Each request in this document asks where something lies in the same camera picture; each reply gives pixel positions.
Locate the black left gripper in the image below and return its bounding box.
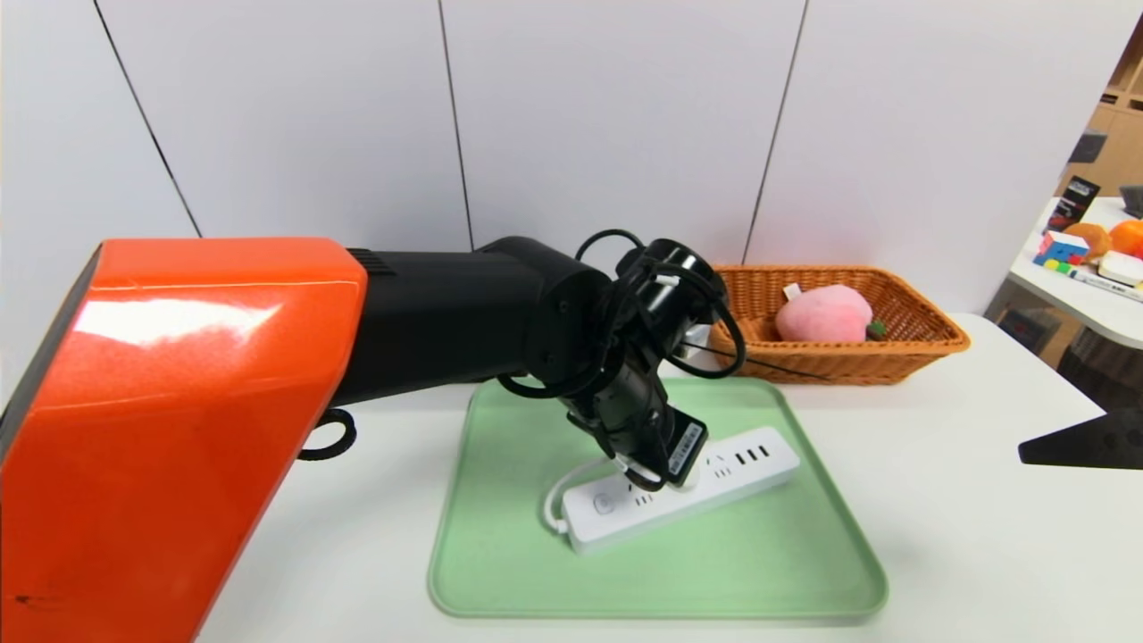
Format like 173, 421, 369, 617
568, 384, 709, 492

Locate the white power strip with cable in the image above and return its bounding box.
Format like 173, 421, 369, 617
542, 426, 802, 556

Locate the pink plush peach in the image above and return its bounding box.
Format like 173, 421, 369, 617
775, 284, 888, 345

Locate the orange wicker basket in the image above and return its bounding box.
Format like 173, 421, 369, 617
705, 264, 972, 387

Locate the light green plastic tray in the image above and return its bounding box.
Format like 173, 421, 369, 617
427, 376, 890, 621

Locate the colourful puzzle cube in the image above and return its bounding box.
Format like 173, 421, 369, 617
1033, 230, 1090, 271

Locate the white side table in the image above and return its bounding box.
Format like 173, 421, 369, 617
1007, 196, 1143, 352

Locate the white marker pen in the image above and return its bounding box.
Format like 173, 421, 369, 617
1069, 268, 1143, 305

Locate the orange toy bread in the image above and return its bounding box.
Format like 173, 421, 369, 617
1063, 222, 1111, 260

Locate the black standing card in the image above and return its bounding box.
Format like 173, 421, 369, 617
1045, 177, 1100, 233

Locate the small white box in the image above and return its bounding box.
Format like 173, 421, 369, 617
1097, 251, 1143, 287

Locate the wooden shelf unit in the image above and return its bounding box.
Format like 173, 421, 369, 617
1056, 9, 1143, 199

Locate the black left arm wrist cable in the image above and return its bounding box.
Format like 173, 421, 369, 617
496, 230, 747, 398

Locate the black cable loop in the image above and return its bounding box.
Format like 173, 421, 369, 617
299, 409, 358, 462

